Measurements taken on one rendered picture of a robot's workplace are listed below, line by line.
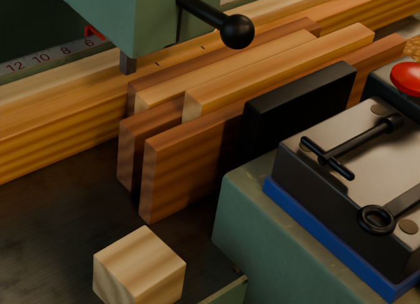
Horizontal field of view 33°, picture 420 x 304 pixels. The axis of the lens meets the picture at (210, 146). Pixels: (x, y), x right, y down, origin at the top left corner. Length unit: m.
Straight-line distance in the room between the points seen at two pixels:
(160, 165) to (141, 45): 0.07
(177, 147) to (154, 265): 0.08
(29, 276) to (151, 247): 0.08
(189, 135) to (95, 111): 0.09
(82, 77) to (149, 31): 0.09
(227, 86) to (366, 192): 0.14
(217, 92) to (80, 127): 0.10
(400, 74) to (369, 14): 0.27
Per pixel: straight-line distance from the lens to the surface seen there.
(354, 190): 0.39
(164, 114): 0.48
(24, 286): 0.45
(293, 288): 0.43
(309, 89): 0.46
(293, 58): 0.52
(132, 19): 0.43
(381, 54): 0.57
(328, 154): 0.39
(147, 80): 0.52
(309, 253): 0.41
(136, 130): 0.47
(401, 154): 0.42
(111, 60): 0.53
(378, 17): 0.72
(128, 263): 0.42
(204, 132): 0.45
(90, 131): 0.52
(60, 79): 0.51
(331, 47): 0.54
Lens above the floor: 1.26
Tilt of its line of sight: 41 degrees down
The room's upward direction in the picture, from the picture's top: 9 degrees clockwise
